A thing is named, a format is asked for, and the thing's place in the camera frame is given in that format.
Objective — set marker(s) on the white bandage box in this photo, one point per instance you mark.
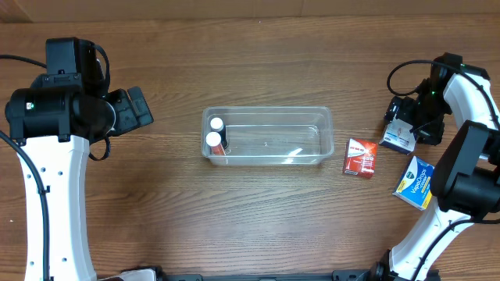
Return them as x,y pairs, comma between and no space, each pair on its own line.
397,136

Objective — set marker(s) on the clear plastic container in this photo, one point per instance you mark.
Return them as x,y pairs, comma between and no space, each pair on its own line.
270,135

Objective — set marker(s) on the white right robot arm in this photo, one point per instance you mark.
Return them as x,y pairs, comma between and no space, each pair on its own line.
461,193

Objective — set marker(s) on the orange tube white cap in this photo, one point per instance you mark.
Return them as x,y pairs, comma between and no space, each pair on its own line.
214,141

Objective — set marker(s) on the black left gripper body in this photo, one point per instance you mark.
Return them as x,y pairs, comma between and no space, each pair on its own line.
127,113

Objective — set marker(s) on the black tube white cap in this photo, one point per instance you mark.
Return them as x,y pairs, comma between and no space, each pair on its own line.
217,125

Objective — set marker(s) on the red medicine box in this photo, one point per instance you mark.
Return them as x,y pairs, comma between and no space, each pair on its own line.
360,158

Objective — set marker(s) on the blue Vicks VapoDrops box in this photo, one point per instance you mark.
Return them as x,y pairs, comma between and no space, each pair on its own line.
413,186

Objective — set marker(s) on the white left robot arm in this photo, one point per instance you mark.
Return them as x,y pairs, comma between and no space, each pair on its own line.
52,125

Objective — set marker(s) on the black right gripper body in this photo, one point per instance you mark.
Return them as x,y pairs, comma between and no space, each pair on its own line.
408,118

